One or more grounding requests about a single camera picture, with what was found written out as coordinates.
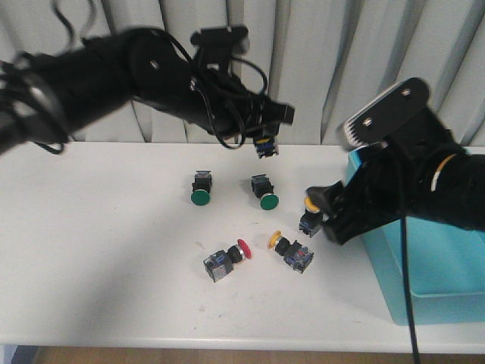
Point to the yellow push button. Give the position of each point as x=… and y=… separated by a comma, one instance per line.
x=311, y=221
x=297, y=256

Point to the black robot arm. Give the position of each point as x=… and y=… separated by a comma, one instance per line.
x=445, y=186
x=45, y=99

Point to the right green push button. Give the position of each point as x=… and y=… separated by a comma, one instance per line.
x=263, y=189

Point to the lying red push button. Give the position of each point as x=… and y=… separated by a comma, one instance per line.
x=219, y=264

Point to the left green push button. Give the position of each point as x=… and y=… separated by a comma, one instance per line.
x=201, y=188

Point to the white pleated curtain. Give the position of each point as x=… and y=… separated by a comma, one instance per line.
x=327, y=58

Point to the light blue plastic box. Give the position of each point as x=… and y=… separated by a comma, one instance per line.
x=445, y=266

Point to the green push button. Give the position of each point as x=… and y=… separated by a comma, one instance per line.
x=201, y=188
x=263, y=189

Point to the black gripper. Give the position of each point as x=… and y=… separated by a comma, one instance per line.
x=385, y=187
x=225, y=108

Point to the red push button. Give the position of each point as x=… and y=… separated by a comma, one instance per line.
x=219, y=264
x=266, y=146

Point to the lying yellow push button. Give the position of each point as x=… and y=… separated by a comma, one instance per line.
x=297, y=256

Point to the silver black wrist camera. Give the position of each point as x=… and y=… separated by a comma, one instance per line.
x=384, y=114

